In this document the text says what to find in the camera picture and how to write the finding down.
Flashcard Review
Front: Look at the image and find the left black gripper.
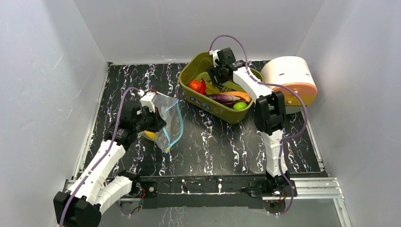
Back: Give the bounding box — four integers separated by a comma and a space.
134, 106, 166, 133

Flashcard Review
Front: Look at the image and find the yellow green toy pepper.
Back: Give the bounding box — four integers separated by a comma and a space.
205, 83, 222, 95

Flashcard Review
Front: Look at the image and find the yellow toy banana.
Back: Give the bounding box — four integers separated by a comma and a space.
144, 131, 159, 140

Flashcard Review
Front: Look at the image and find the olive green plastic basket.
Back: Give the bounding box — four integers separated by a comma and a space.
178, 52, 254, 124

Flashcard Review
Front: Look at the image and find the orange toy papaya slice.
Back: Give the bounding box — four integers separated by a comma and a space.
221, 91, 252, 103

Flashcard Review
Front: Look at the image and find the clear zip top bag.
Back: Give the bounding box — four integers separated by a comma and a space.
139, 94, 184, 153

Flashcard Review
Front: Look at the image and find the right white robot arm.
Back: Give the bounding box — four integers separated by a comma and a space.
207, 48, 289, 196

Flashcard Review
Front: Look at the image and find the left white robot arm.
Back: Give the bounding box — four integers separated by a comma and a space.
53, 105, 166, 227

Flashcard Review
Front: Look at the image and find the red toy chili pepper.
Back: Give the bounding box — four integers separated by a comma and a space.
199, 78, 206, 95

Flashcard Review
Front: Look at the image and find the purple toy eggplant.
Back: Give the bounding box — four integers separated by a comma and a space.
207, 94, 241, 103

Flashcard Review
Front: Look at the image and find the red orange toy tomato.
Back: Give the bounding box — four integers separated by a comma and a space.
188, 79, 202, 92

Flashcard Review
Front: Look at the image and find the marker pen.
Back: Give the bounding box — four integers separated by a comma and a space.
151, 89, 162, 95

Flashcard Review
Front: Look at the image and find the green toy lime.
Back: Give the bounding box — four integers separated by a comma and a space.
233, 102, 248, 110

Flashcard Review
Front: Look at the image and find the white orange cylindrical container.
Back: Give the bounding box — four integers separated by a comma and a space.
261, 56, 318, 106

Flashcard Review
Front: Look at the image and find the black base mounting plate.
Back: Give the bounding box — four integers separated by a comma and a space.
140, 174, 266, 209

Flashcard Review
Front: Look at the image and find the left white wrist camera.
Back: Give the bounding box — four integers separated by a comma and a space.
138, 90, 157, 113

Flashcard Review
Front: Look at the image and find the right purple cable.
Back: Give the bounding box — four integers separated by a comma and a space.
209, 35, 309, 217

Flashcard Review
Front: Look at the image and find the purple cable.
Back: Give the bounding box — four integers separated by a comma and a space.
59, 87, 140, 227
209, 35, 309, 217

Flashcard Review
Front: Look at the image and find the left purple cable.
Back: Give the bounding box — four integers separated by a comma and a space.
59, 87, 140, 227

